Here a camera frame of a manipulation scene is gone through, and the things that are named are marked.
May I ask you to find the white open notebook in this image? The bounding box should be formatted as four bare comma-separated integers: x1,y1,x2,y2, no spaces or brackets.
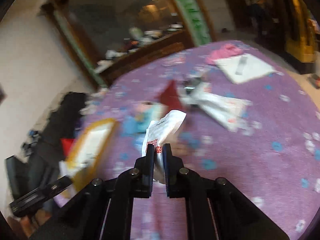
215,54,276,85

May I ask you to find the red plastic bag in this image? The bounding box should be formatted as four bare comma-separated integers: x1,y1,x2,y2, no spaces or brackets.
156,80,184,113

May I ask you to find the blue towel bundle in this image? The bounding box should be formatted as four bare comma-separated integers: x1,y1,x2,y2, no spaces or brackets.
121,101,156,137

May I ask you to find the pink fluffy cloth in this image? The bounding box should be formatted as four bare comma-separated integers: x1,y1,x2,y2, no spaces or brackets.
205,43,244,65

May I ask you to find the white plastic snack packet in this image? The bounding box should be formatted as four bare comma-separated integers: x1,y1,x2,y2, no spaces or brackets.
141,110,187,184

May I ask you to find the black cylindrical motor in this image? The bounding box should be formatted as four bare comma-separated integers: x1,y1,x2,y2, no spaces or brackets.
181,77,209,98

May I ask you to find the red paper bag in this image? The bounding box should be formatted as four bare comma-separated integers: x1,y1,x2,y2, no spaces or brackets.
60,138,74,157

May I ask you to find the purple floral tablecloth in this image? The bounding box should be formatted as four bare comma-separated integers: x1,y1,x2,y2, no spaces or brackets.
53,39,320,240

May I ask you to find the dark wooden cabinet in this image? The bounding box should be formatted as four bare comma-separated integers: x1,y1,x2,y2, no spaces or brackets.
41,0,216,88

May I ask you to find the black leather chair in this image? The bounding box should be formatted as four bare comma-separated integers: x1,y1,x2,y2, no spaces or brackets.
5,92,87,200

